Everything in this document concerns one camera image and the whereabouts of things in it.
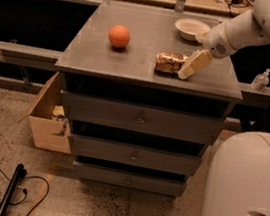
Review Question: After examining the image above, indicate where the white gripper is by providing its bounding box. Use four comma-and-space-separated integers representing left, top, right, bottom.
177, 23, 236, 80

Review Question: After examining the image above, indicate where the orange gold soda can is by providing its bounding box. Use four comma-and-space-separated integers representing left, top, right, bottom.
155, 51, 188, 74

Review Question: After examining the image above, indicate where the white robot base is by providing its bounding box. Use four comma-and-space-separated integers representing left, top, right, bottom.
201, 132, 270, 216

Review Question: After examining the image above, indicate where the white ceramic bowl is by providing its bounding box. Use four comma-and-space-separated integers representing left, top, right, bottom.
175, 18, 210, 41

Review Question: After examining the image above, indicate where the clear sanitizer bottle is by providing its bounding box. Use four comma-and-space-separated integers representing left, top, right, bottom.
250, 68, 270, 92

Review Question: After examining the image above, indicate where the orange ball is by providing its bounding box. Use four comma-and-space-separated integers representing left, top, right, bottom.
108, 25, 131, 49

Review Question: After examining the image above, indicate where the grey drawer cabinet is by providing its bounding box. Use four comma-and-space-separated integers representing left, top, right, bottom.
56, 1, 242, 184

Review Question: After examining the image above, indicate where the top grey drawer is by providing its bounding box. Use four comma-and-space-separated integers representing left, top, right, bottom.
60, 90, 224, 145

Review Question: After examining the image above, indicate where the grey drawer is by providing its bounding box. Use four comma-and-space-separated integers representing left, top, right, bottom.
69, 134, 202, 176
60, 90, 224, 145
73, 162, 186, 197

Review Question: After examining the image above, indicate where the middle grey drawer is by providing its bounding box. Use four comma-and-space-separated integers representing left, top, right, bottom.
69, 134, 202, 176

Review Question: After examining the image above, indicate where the bottom grey drawer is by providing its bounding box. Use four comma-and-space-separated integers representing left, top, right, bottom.
73, 162, 186, 197

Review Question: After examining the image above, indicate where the cardboard box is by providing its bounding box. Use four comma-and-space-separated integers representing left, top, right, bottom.
19, 73, 71, 154

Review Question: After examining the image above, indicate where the black floor cable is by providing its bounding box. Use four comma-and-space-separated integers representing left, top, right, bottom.
0, 142, 56, 216

